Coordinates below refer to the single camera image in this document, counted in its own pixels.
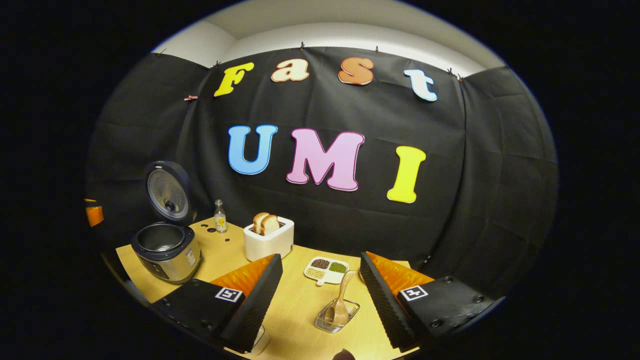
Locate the black backdrop cloth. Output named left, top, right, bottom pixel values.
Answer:
left=85, top=46, right=559, bottom=301

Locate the small glass bottle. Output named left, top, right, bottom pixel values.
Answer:
left=214, top=199, right=228, bottom=234

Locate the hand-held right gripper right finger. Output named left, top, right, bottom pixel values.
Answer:
left=360, top=251, right=503, bottom=351

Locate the white toaster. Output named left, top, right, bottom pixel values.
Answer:
left=243, top=216, right=295, bottom=262

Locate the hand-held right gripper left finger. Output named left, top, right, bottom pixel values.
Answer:
left=151, top=253, right=284, bottom=354

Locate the wooden spoon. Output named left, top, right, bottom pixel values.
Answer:
left=324, top=270, right=358, bottom=326

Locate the silver black rice cooker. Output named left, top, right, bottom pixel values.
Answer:
left=131, top=160, right=202, bottom=285

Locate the white box of rice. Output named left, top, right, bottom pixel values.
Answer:
left=247, top=324, right=271, bottom=356

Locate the clear chopstick holder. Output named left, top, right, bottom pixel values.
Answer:
left=314, top=298, right=361, bottom=334

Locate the white divided bean dish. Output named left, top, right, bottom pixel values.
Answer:
left=304, top=256, right=350, bottom=286

